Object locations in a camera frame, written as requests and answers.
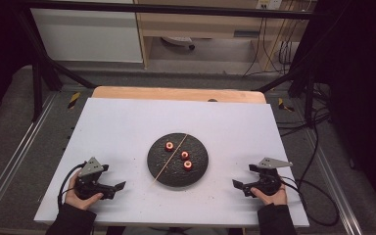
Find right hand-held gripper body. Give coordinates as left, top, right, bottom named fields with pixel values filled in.
left=243, top=157, right=294, bottom=198

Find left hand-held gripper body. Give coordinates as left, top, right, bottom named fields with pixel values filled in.
left=74, top=157, right=117, bottom=201

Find round black stone plate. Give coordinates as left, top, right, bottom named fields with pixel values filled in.
left=147, top=132, right=210, bottom=188

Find thin wooden skewer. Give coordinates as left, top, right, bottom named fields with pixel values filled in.
left=149, top=133, right=189, bottom=188

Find person's right hand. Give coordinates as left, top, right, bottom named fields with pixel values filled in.
left=250, top=184, right=289, bottom=207

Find person's left hand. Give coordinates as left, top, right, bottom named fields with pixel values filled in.
left=64, top=171, right=104, bottom=212

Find white foam board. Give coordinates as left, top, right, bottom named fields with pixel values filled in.
left=33, top=97, right=310, bottom=228

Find yellow black tape strip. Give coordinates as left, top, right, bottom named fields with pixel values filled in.
left=67, top=91, right=81, bottom=110
left=277, top=97, right=296, bottom=113

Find person's grey lap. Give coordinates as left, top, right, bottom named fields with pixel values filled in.
left=121, top=226, right=229, bottom=235

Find wooden table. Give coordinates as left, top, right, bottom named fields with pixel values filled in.
left=91, top=85, right=267, bottom=105

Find white cabinet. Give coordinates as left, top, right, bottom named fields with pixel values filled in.
left=30, top=0, right=144, bottom=64

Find white chair base with caster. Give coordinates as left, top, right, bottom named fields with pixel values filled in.
left=161, top=35, right=197, bottom=51

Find light wooden desk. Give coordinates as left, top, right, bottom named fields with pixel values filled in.
left=133, top=0, right=311, bottom=71

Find left hand-held gripper cable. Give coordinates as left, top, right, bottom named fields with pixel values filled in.
left=57, top=162, right=88, bottom=210

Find hand-held gripper cable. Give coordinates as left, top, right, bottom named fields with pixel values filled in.
left=279, top=176, right=341, bottom=227
left=57, top=162, right=88, bottom=210

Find aluminium floor rail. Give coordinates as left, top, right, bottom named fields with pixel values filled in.
left=305, top=128, right=364, bottom=235
left=0, top=93, right=59, bottom=217

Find right hand-held gripper cable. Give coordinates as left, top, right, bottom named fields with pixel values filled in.
left=279, top=176, right=341, bottom=227

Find black floor cable bundle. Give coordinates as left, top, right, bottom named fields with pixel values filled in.
left=275, top=82, right=333, bottom=138

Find black hanging cables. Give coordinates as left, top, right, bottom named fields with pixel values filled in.
left=242, top=9, right=297, bottom=78

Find white wall socket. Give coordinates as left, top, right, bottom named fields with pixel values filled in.
left=256, top=0, right=283, bottom=11

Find black metal frame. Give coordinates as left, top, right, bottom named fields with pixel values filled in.
left=13, top=0, right=321, bottom=123

